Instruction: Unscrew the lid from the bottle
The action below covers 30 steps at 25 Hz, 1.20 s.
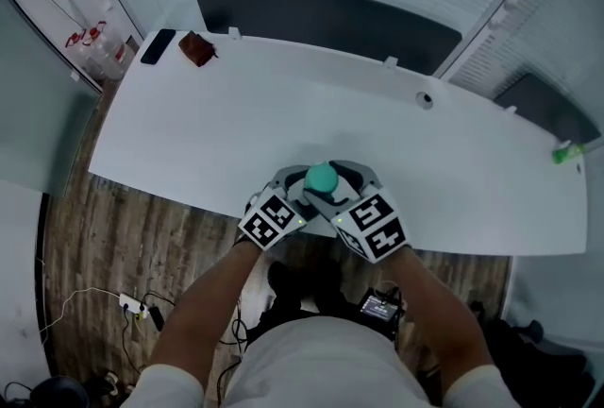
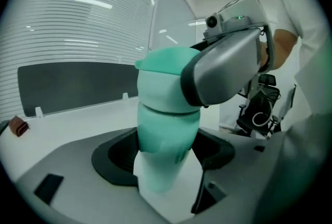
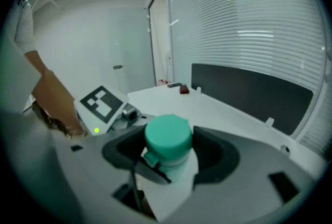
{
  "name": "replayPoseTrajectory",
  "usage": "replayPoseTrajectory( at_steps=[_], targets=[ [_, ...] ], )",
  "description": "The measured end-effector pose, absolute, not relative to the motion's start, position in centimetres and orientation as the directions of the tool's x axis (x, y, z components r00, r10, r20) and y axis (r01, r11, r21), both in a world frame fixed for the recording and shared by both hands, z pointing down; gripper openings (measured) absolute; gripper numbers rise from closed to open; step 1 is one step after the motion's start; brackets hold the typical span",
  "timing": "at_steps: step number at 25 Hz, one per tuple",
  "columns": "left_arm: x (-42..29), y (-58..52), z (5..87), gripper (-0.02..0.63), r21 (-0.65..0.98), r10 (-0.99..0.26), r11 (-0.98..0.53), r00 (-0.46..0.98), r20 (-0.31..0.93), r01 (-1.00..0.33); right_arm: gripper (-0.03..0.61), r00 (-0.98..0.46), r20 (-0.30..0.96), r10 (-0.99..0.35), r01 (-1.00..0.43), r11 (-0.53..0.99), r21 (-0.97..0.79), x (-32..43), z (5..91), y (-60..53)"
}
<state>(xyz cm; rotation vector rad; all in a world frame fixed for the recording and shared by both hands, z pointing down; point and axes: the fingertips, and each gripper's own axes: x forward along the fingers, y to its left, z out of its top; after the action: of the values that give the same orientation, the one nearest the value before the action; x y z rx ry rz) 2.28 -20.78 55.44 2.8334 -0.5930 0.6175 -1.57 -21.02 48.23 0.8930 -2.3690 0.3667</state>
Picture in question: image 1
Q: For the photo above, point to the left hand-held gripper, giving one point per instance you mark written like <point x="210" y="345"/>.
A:
<point x="271" y="222"/>

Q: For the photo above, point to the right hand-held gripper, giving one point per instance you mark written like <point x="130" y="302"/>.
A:
<point x="373" y="226"/>

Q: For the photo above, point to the teal bottle cap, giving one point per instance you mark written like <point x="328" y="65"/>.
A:
<point x="321" y="177"/>

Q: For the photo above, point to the person's right forearm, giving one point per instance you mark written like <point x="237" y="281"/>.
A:
<point x="439" y="311"/>

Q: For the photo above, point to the person's left forearm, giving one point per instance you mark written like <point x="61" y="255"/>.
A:
<point x="207" y="311"/>

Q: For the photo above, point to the person's dark trouser legs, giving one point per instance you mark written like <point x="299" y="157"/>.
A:
<point x="288" y="283"/>

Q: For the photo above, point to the black box with lit screen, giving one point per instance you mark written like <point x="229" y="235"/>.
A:
<point x="381" y="309"/>

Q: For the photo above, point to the long dark desk partition panel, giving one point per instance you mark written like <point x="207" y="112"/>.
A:
<point x="330" y="23"/>

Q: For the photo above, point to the brown leather pouch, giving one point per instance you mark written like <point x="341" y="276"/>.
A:
<point x="196" y="48"/>

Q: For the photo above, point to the person's white shirt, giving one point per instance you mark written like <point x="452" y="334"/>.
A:
<point x="321" y="368"/>

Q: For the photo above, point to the black power adapter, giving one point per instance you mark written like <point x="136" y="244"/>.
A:
<point x="156" y="318"/>

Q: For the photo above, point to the white power strip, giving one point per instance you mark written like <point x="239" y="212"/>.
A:
<point x="133" y="304"/>

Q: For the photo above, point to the black smartphone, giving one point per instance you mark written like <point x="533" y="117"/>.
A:
<point x="158" y="47"/>

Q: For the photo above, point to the short dark desk partition panel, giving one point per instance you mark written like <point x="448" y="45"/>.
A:
<point x="552" y="108"/>

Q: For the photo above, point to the green plastic bottle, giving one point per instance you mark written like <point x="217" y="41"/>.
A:
<point x="568" y="153"/>

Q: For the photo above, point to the black office chair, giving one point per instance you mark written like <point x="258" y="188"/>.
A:
<point x="542" y="363"/>

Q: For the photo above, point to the narrow white window blinds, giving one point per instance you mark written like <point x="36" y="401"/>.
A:
<point x="557" y="28"/>

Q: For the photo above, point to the frosted glass door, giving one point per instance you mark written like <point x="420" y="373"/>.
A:
<point x="38" y="113"/>

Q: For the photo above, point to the black round stool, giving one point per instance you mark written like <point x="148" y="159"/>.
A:
<point x="61" y="394"/>

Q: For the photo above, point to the white partition bracket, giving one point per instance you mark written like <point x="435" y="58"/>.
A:
<point x="235" y="33"/>
<point x="390" y="62"/>
<point x="509" y="109"/>

